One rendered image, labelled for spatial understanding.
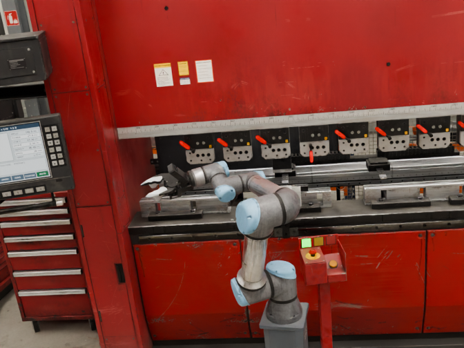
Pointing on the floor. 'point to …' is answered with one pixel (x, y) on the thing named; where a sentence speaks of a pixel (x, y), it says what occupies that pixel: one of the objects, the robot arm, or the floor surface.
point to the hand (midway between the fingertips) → (146, 188)
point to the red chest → (45, 261)
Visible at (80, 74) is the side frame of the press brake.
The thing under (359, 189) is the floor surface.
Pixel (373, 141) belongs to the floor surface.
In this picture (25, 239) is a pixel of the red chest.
